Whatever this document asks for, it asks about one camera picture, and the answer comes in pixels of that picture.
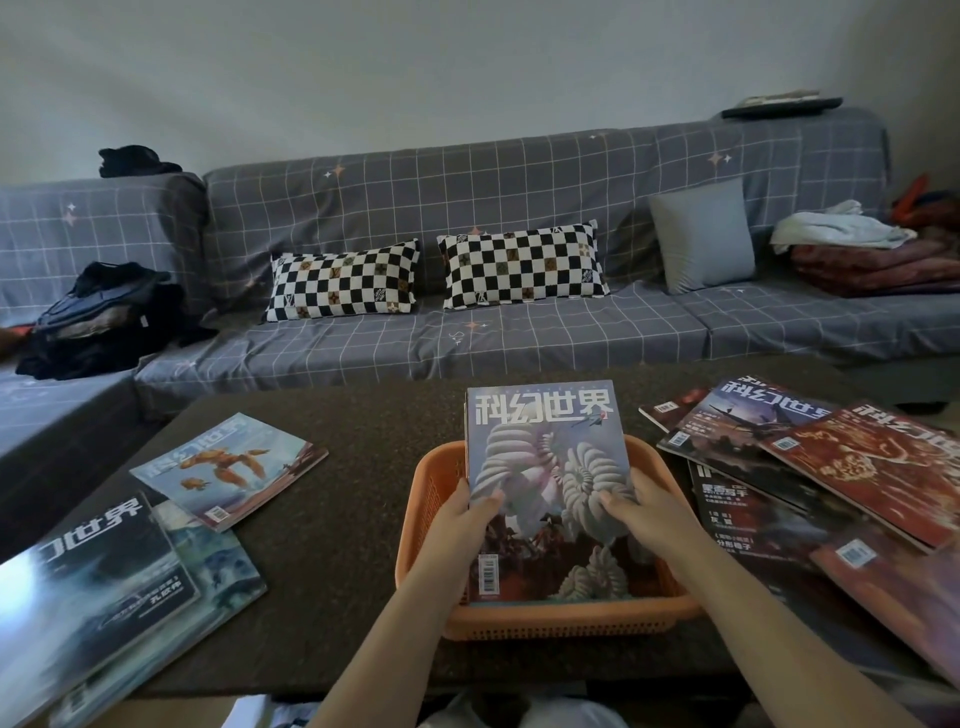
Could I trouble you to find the person's left hand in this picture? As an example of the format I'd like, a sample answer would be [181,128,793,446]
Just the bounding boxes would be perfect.
[416,477,508,609]

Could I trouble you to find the person's right hand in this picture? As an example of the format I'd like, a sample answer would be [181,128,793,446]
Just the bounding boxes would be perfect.
[598,466,710,579]

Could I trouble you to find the white spiral shells magazine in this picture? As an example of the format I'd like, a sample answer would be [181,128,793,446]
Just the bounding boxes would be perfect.
[463,379,661,605]

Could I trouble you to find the orange plastic basket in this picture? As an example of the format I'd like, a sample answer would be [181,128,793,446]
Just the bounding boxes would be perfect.
[393,434,704,643]

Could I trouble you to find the pile of magazines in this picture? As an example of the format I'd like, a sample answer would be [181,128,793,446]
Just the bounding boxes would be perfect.
[637,374,960,688]

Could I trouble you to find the blue vortex cover magazine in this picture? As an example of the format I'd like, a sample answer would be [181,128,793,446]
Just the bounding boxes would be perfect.
[0,410,330,728]

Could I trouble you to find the person's right forearm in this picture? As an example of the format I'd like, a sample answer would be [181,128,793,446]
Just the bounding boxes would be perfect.
[667,539,905,728]

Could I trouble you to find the person's left forearm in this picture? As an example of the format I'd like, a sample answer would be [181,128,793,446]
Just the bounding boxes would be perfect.
[307,581,470,728]

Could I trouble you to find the person's light trousers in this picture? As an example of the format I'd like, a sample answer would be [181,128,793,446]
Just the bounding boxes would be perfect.
[419,693,631,728]

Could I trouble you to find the dark speckled table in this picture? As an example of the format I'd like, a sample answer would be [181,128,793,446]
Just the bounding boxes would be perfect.
[0,356,960,703]

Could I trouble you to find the white tissue pack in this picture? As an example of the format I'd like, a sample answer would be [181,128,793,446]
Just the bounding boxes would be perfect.
[221,695,275,728]

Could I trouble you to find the black white checkered pillow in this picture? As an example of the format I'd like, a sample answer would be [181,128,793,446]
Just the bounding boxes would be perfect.
[262,238,421,324]
[437,219,611,311]

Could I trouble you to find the plain grey cushion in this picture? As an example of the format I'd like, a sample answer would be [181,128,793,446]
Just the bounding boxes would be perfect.
[648,176,757,296]

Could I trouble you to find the folded dark red blanket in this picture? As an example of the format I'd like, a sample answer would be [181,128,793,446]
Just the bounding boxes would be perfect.
[789,232,960,299]

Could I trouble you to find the white crumpled cloth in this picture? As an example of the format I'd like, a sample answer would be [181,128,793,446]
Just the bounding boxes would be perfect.
[770,199,918,255]

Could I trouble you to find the grey checked covered sofa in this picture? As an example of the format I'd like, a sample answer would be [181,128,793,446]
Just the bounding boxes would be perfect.
[0,104,960,564]

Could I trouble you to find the heap of dark clothes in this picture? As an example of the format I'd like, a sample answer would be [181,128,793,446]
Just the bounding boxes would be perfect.
[14,260,220,382]

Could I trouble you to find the orange red bag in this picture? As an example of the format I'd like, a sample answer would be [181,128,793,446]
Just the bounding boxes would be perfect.
[890,173,960,232]

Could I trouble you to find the black flat tray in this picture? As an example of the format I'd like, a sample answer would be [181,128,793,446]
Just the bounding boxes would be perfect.
[719,98,844,121]

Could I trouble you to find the pale booklet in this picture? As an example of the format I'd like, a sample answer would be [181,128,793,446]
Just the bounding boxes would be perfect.
[738,89,823,109]

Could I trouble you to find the black crumpled garment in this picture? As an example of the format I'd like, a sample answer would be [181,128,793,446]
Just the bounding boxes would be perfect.
[98,144,184,180]

